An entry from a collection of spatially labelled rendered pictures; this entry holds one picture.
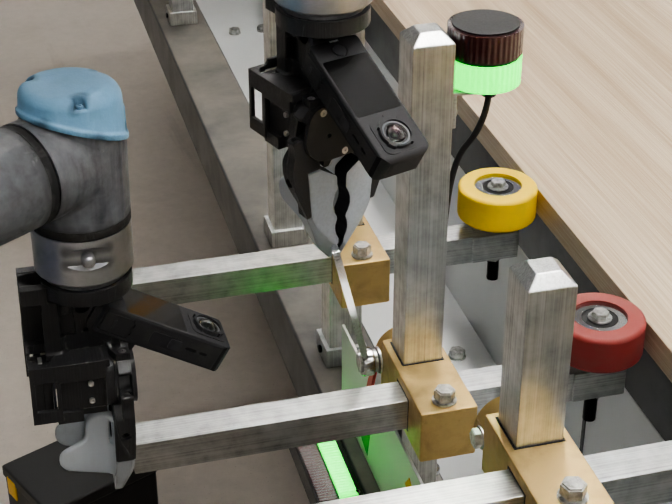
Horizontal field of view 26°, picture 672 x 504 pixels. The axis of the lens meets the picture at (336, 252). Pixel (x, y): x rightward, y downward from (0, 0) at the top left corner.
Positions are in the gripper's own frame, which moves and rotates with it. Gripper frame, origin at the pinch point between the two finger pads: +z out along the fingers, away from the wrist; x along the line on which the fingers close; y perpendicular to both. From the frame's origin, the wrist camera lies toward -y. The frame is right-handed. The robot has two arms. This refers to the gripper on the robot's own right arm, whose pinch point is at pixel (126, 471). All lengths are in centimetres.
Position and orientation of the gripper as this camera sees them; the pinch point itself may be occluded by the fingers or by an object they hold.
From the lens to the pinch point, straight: 123.5
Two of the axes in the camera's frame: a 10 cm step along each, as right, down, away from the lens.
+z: -0.2, 8.6, 5.0
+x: 2.6, 4.9, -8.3
